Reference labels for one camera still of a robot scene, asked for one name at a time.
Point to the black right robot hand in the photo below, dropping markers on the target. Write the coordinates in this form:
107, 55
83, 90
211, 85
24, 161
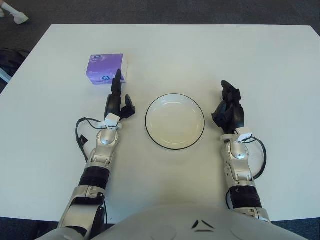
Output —
235, 112

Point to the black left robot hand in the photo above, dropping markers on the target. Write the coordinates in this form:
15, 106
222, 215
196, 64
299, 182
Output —
113, 103

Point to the purple tissue paper pack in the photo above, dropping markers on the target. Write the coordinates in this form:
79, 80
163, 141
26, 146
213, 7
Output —
103, 67

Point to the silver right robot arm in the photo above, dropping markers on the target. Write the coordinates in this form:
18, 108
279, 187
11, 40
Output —
240, 160

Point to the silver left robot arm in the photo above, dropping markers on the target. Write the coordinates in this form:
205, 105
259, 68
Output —
100, 160

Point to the white plate with black rim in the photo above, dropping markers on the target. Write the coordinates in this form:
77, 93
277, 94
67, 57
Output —
175, 122

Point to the black bag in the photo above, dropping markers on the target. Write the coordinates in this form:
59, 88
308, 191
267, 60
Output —
10, 62

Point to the grey robot torso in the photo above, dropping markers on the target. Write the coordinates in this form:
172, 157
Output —
175, 222

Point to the white shoe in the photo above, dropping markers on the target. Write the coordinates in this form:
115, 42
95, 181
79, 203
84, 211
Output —
17, 15

